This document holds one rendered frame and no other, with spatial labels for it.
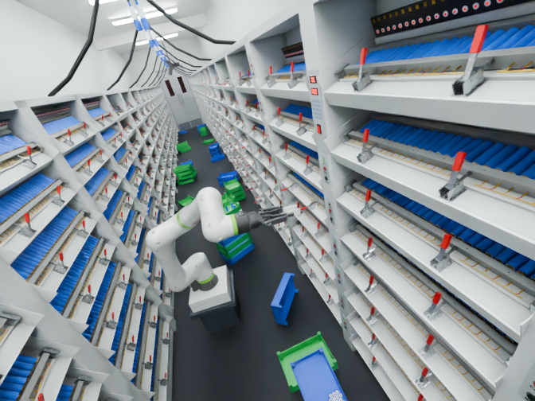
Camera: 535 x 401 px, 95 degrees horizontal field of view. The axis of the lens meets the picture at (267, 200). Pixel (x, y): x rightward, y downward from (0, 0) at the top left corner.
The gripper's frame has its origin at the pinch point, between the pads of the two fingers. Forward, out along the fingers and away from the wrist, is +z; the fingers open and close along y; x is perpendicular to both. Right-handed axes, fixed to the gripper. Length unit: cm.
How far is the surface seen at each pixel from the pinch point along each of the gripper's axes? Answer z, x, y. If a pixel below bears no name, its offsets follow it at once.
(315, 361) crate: 4, 93, -16
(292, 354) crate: -5, 103, -2
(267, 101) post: 9, -42, 54
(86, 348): -92, 33, -10
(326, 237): 22.1, 26.0, 6.9
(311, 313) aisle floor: 19, 99, 18
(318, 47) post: 4, -62, -16
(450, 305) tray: 21, 4, -60
